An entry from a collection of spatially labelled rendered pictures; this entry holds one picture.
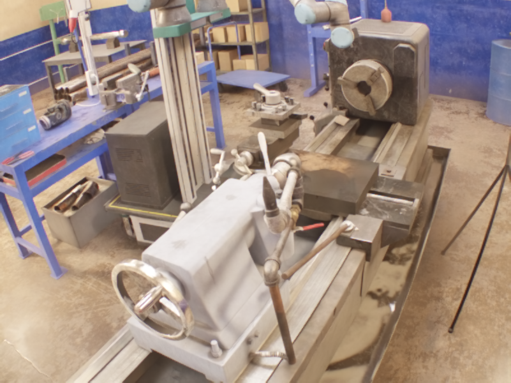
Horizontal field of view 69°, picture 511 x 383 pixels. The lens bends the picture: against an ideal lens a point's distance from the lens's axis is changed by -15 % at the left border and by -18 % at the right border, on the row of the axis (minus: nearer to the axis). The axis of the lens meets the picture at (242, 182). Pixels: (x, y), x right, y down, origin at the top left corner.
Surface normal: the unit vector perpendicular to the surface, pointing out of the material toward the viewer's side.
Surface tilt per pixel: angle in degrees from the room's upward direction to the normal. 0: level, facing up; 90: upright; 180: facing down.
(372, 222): 0
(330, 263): 0
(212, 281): 76
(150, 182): 90
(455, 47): 90
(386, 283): 0
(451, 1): 90
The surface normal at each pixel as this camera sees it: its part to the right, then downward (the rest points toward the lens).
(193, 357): -0.51, 0.46
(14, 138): 0.85, 0.17
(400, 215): -0.11, -0.87
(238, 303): 0.73, -0.20
